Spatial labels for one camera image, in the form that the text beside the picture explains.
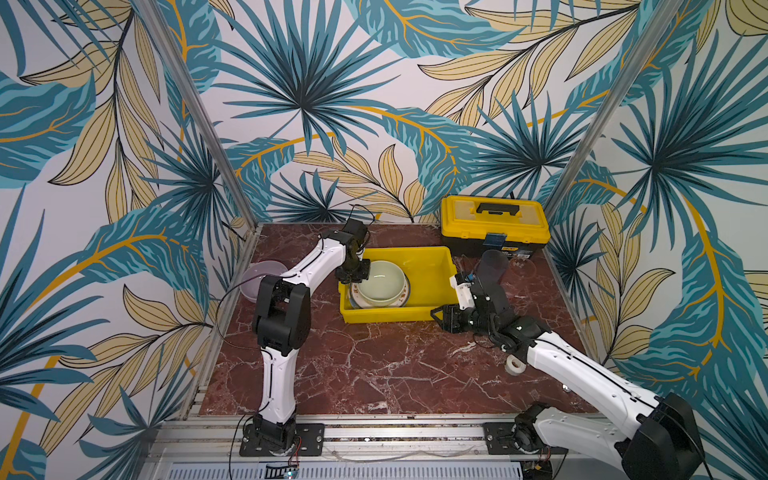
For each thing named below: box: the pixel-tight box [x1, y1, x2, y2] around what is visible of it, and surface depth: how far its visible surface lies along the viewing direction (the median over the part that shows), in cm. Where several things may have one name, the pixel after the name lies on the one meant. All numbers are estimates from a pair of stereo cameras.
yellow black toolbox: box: [440, 195, 551, 259], surface depth 101 cm
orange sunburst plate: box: [350, 273, 410, 309], surface depth 95 cm
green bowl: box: [358, 260, 406, 306], surface depth 97 cm
